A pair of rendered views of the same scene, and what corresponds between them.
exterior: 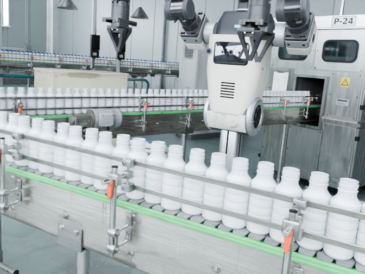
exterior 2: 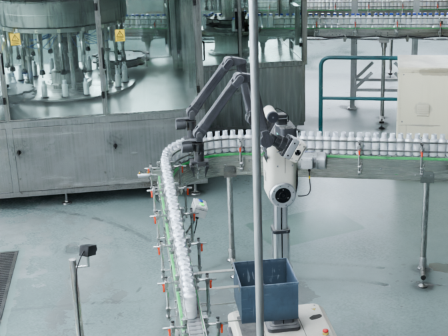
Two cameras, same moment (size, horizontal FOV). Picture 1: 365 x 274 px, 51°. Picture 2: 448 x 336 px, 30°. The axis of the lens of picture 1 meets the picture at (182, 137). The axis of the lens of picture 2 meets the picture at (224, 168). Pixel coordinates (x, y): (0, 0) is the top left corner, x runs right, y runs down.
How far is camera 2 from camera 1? 4.44 m
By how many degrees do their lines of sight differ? 53
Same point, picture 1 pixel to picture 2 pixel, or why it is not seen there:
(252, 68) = (269, 166)
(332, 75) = not seen: outside the picture
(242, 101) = (267, 185)
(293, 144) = not seen: outside the picture
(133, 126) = (351, 169)
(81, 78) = (438, 76)
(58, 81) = (407, 81)
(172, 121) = (402, 167)
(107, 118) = (306, 162)
